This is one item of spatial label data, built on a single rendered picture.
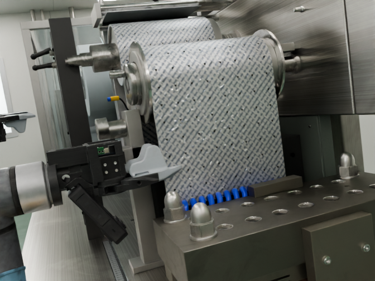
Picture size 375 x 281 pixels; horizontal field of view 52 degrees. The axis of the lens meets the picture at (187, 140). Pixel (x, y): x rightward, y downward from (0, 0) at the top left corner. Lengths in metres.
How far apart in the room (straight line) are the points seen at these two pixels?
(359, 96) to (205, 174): 0.29
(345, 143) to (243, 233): 0.55
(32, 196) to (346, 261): 0.45
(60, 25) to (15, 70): 5.29
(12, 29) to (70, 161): 5.77
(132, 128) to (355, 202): 0.39
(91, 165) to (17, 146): 5.64
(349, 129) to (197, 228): 0.60
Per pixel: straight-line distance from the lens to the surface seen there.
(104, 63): 0.92
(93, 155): 0.59
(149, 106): 0.64
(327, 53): 0.75
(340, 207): 0.58
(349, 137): 1.01
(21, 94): 6.22
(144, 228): 0.75
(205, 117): 0.67
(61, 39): 0.97
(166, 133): 0.65
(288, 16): 0.85
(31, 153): 6.22
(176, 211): 0.58
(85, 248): 0.96
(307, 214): 0.56
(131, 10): 0.97
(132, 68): 0.68
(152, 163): 0.62
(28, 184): 0.60
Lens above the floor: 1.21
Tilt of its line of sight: 6 degrees down
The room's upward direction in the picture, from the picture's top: 8 degrees counter-clockwise
